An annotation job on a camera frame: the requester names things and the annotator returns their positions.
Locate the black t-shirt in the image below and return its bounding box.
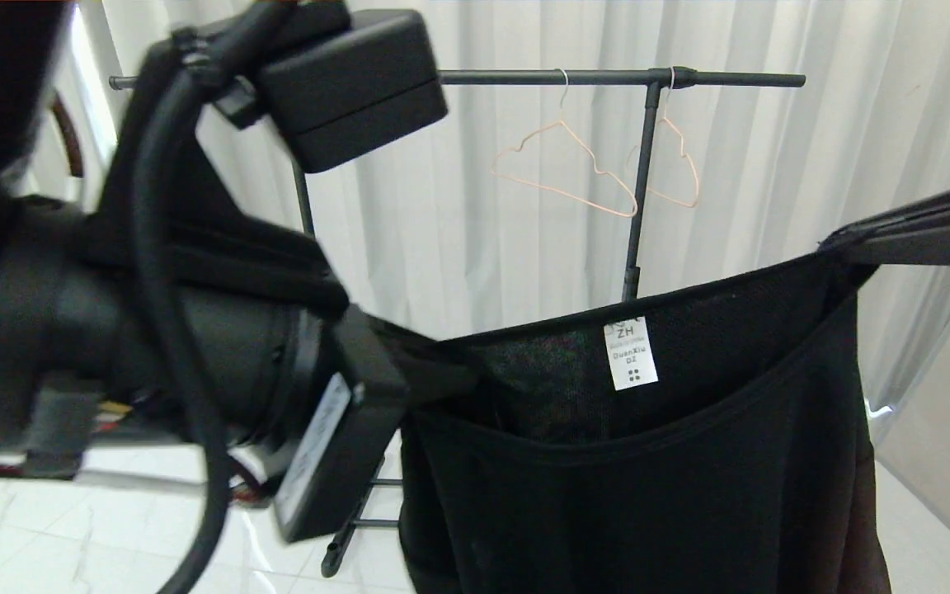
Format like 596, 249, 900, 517
376, 247, 895, 594

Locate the black clothes rack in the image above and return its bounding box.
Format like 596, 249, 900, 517
108, 66, 806, 578

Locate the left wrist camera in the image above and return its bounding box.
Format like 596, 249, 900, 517
108, 7, 449, 318

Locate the pink clothes hanger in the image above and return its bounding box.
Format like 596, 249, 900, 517
628, 68, 700, 209
490, 69, 639, 219

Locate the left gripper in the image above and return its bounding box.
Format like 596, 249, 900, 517
166, 285, 412, 545

